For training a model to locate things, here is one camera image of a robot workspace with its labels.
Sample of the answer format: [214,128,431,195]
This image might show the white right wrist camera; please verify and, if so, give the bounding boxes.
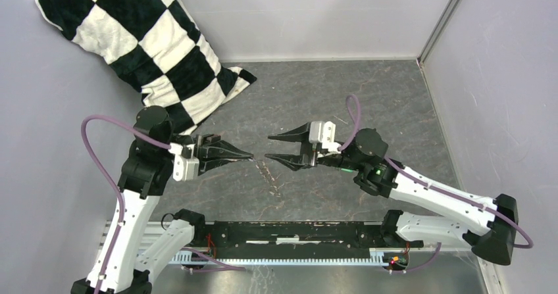
[309,121,341,154]

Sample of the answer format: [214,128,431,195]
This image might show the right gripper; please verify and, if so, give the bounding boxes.
[265,121,363,172]

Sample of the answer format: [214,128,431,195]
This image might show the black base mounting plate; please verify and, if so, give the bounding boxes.
[185,221,424,260]

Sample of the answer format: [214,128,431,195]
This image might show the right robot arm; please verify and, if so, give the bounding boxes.
[267,121,519,266]

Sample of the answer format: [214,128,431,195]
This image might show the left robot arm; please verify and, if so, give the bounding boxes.
[71,106,253,293]

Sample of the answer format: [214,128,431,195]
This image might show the metal key organizer plate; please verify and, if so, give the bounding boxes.
[253,159,282,197]

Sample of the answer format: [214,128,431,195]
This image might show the black and white checkered pillow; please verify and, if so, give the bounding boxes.
[35,0,256,135]

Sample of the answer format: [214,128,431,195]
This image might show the aluminium corner profile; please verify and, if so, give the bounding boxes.
[417,0,461,68]

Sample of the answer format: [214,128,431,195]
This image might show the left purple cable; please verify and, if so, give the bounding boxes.
[80,114,247,294]

